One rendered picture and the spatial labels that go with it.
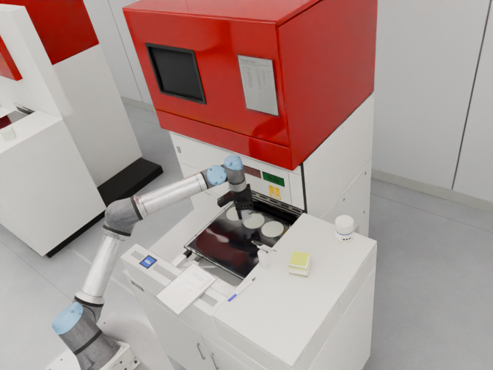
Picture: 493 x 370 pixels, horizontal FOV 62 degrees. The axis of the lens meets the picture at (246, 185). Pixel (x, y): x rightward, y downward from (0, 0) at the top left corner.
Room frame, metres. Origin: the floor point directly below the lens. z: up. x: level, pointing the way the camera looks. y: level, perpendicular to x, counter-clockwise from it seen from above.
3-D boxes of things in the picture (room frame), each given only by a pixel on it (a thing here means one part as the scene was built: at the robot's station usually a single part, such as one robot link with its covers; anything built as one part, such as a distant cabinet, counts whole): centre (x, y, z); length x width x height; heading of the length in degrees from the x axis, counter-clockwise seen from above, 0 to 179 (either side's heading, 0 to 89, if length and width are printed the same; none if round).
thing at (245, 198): (1.41, 0.03, 1.05); 0.09 x 0.08 x 0.12; 86
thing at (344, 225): (1.14, -0.35, 1.01); 0.07 x 0.07 x 0.10
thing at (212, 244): (1.33, 0.07, 0.90); 0.34 x 0.34 x 0.01; 45
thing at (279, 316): (0.99, -0.13, 0.89); 0.62 x 0.35 x 0.14; 135
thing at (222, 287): (1.13, 0.25, 0.87); 0.36 x 0.08 x 0.03; 45
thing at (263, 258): (1.08, -0.02, 1.03); 0.06 x 0.04 x 0.13; 135
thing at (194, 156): (1.63, 0.05, 1.02); 0.82 x 0.03 x 0.40; 45
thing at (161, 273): (1.12, 0.38, 0.89); 0.55 x 0.09 x 0.14; 45
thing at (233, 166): (1.41, 0.04, 1.21); 0.09 x 0.08 x 0.11; 103
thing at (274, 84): (1.85, -0.17, 1.52); 0.81 x 0.75 x 0.59; 45
